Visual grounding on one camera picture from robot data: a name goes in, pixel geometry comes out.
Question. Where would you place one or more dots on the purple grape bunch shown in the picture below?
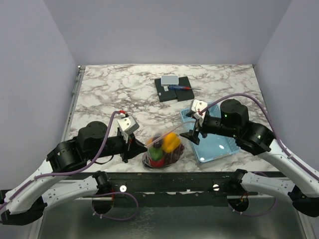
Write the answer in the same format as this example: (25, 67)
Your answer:
(174, 156)

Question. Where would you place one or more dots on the yellow bell pepper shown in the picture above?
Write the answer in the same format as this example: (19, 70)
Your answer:
(170, 142)

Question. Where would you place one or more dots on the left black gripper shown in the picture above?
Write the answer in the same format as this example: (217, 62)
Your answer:
(133, 148)

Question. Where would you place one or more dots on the blue red screwdriver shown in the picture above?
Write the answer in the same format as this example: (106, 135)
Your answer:
(181, 88)

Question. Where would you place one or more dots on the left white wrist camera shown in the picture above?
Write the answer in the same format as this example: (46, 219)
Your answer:
(127, 125)

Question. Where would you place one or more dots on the clear pink zip top bag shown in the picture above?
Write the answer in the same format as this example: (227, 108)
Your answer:
(164, 131)

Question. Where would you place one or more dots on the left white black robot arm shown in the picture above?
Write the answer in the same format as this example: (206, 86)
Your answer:
(27, 202)

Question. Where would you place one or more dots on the red apple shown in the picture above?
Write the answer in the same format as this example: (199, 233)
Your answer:
(157, 163)

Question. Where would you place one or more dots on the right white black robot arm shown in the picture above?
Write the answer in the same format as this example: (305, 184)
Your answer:
(301, 187)

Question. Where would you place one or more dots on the black flat box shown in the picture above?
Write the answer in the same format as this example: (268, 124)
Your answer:
(163, 95)
(183, 95)

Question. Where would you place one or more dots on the green leafy vegetable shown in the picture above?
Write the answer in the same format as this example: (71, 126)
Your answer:
(156, 154)

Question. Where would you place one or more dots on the small grey white box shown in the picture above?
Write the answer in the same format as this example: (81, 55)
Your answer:
(167, 80)

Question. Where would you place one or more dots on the aluminium side rail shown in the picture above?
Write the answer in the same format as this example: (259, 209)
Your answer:
(75, 95)

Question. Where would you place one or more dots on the blue plastic basket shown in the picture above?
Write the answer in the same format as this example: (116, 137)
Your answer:
(213, 146)

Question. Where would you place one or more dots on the black mounting rail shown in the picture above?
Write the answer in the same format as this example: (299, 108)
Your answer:
(176, 189)

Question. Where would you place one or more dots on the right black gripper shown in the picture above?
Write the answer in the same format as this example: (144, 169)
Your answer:
(192, 135)

